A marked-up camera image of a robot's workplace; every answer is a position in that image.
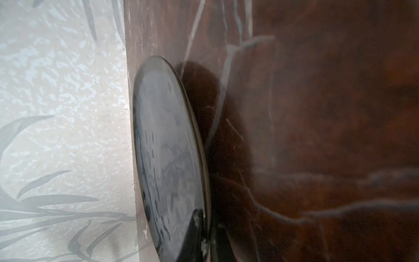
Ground dark blue oval plate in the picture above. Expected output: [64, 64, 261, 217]
[133, 56, 212, 262]

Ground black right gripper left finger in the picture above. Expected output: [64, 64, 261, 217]
[176, 209, 204, 262]

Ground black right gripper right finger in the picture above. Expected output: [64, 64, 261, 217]
[210, 222, 237, 262]

